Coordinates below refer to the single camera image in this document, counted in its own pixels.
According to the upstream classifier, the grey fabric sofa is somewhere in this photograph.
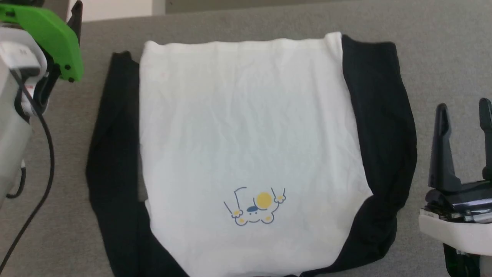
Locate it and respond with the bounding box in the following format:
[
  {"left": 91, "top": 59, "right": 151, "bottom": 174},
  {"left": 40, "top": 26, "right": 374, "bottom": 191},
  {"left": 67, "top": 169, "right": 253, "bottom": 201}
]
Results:
[{"left": 0, "top": 0, "right": 492, "bottom": 277}]

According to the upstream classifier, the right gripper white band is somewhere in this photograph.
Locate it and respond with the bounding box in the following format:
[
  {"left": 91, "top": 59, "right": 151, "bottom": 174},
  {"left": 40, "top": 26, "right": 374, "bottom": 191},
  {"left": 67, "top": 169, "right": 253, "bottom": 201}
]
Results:
[{"left": 418, "top": 98, "right": 492, "bottom": 256}]

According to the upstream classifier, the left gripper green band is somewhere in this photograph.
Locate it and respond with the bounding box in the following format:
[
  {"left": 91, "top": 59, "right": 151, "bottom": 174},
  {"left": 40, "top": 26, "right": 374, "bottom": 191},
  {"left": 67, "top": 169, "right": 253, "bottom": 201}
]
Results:
[{"left": 0, "top": 0, "right": 84, "bottom": 116}]

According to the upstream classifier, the white box cabinet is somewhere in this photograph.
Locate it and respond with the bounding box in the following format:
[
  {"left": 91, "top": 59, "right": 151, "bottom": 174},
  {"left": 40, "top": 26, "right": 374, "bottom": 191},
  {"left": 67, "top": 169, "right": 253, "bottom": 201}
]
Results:
[{"left": 67, "top": 0, "right": 166, "bottom": 22}]

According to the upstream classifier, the white and black cartoon shirt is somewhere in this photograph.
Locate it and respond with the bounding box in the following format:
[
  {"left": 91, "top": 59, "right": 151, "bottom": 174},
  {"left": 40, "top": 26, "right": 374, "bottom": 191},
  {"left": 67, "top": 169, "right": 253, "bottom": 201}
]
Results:
[{"left": 85, "top": 32, "right": 418, "bottom": 277}]

